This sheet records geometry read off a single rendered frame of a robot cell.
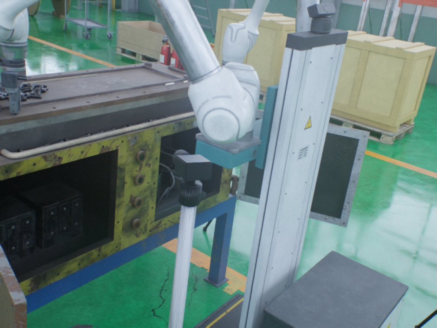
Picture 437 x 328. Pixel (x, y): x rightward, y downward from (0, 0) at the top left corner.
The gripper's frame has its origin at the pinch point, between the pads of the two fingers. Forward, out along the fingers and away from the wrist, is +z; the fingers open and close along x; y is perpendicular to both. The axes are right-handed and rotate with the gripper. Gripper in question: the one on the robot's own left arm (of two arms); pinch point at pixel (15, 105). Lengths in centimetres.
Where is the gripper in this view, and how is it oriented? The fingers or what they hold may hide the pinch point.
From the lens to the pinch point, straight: 198.5
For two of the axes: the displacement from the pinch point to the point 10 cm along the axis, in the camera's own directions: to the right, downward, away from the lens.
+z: -1.3, 9.2, 3.8
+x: -1.2, -3.9, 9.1
